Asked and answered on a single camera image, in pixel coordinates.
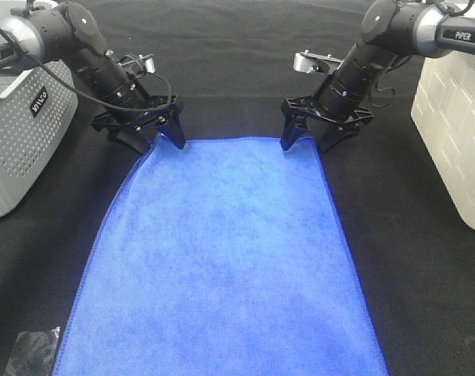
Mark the grey perforated laundry basket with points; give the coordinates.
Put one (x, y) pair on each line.
(35, 113)

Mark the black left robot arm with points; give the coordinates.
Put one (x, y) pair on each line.
(33, 36)

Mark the white plastic storage bin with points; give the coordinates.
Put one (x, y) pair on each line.
(443, 111)

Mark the clear tape strip left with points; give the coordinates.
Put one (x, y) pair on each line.
(34, 353)

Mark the blue microfibre towel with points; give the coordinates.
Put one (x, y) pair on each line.
(226, 257)

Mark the black felt table mat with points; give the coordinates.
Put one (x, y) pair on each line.
(231, 63)

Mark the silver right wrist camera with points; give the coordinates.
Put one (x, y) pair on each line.
(308, 63)

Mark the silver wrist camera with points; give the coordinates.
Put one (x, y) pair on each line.
(308, 63)
(138, 65)

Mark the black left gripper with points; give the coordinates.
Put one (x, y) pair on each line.
(122, 125)

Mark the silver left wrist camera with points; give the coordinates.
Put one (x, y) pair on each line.
(138, 65)

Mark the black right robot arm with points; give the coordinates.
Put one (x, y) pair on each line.
(391, 31)

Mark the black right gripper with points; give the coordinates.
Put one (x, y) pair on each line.
(298, 110)

